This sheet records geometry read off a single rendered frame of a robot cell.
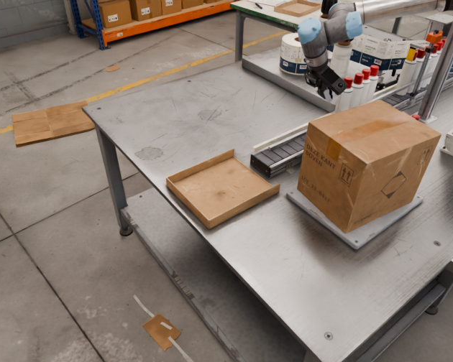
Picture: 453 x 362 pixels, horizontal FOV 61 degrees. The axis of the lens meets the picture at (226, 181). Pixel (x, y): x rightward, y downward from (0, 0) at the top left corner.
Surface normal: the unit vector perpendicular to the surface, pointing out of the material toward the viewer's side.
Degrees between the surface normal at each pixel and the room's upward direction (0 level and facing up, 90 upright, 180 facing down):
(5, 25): 90
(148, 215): 1
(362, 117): 0
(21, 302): 0
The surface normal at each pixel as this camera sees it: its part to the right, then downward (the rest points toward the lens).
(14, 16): 0.69, 0.47
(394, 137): 0.02, -0.77
